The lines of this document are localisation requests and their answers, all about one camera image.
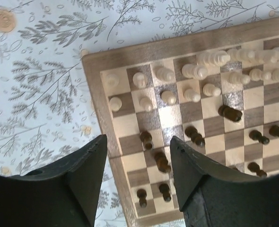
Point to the floral table mat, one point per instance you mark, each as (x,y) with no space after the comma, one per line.
(46,110)

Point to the light rook chess piece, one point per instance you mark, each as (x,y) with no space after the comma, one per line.
(112,80)

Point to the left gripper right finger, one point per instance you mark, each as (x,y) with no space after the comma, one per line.
(210,194)

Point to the light knight chess piece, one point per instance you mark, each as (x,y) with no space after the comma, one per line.
(140,80)

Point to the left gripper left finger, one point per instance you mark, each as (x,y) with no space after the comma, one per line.
(64,193)

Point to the dark knight chess piece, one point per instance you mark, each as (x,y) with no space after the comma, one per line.
(230,113)

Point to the wooden chess board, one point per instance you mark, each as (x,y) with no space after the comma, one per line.
(188,79)

